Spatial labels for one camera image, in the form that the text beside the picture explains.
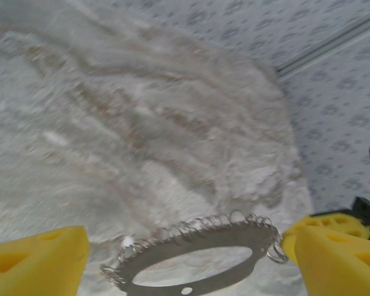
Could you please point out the metal keyring with small rings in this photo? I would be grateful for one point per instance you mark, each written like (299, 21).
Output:
(203, 243)

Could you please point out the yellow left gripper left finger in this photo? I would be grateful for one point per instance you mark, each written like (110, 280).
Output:
(34, 265)

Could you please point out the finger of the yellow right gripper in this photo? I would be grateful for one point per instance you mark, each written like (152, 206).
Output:
(339, 223)

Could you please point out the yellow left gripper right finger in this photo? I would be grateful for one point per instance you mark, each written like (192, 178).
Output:
(342, 271)

